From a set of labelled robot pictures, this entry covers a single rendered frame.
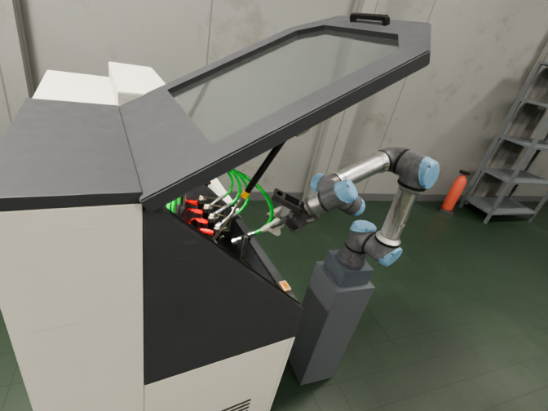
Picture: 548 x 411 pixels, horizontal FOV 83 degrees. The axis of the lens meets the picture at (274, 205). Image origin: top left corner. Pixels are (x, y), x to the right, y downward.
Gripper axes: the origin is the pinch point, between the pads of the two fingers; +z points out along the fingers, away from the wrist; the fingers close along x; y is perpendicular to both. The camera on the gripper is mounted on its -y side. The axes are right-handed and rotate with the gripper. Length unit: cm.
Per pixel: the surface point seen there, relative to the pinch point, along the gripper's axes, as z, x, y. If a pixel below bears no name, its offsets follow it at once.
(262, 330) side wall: 14.4, -26.5, 26.4
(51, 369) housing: 36, -60, -22
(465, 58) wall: -123, 376, 129
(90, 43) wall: 137, 167, -127
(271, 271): 16.4, 1.0, 25.7
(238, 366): 30, -34, 34
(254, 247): 26.5, 14.7, 19.7
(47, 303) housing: 19, -54, -36
